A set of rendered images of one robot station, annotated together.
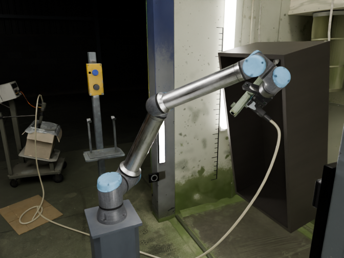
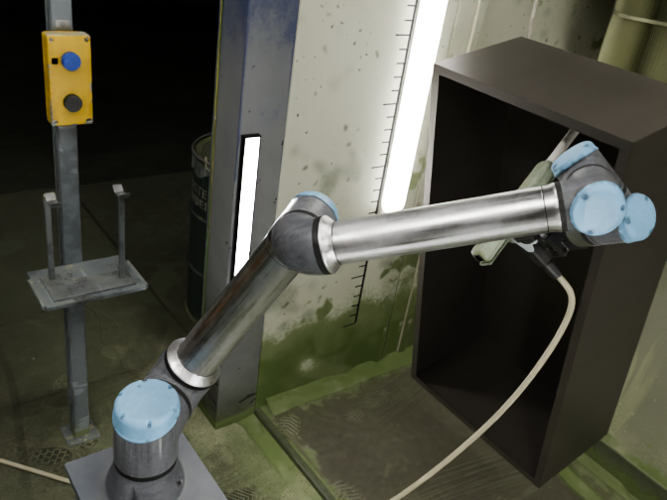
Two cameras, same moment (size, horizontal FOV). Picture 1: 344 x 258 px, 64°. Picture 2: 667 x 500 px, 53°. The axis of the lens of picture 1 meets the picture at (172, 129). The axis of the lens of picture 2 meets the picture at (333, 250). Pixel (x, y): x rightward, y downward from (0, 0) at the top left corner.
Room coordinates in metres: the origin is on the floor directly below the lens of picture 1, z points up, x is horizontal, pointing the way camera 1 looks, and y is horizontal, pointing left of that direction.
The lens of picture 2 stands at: (0.32, 0.35, 2.00)
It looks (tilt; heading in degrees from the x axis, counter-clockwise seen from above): 28 degrees down; 344
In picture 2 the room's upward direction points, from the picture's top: 9 degrees clockwise
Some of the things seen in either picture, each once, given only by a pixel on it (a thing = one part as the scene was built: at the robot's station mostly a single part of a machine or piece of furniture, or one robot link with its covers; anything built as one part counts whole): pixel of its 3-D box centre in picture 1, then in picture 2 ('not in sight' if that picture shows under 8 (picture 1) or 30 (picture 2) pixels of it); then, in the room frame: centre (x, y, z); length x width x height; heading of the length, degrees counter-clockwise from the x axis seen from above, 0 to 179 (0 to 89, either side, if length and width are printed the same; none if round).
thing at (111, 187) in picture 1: (110, 189); (148, 424); (1.55, 0.38, 0.83); 0.17 x 0.15 x 0.18; 157
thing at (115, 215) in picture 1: (111, 209); (145, 468); (1.54, 0.39, 0.69); 0.19 x 0.19 x 0.10
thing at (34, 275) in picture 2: (103, 153); (86, 281); (2.26, 0.60, 0.78); 0.31 x 0.23 x 0.01; 115
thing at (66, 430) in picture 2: not in sight; (79, 432); (2.39, 0.66, 0.00); 0.12 x 0.12 x 0.01; 25
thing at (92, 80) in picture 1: (94, 79); (67, 78); (2.34, 0.64, 1.42); 0.12 x 0.06 x 0.26; 115
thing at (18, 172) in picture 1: (29, 132); not in sight; (3.39, 1.83, 0.64); 0.73 x 0.50 x 1.27; 104
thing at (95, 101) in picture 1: (99, 145); (70, 251); (2.39, 0.66, 0.82); 0.06 x 0.06 x 1.64; 25
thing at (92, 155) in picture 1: (102, 135); (86, 237); (2.24, 0.59, 0.95); 0.26 x 0.15 x 0.32; 115
